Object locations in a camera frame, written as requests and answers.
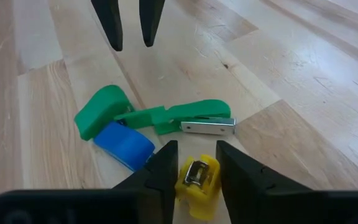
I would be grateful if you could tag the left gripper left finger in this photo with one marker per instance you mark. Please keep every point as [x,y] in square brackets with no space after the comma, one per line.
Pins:
[104,208]

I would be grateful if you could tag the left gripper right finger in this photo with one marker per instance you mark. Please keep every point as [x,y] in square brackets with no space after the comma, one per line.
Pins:
[291,205]

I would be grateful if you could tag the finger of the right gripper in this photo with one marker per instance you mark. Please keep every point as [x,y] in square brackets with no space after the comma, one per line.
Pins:
[150,18]
[110,25]

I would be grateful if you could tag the blue mini stapler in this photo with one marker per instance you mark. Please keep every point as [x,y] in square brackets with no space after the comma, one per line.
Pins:
[124,144]

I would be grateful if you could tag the green mini stapler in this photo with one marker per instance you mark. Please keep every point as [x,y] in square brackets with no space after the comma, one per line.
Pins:
[101,112]
[194,112]

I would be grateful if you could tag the yellow mini stapler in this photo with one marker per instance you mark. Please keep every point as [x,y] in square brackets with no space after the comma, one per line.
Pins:
[199,189]

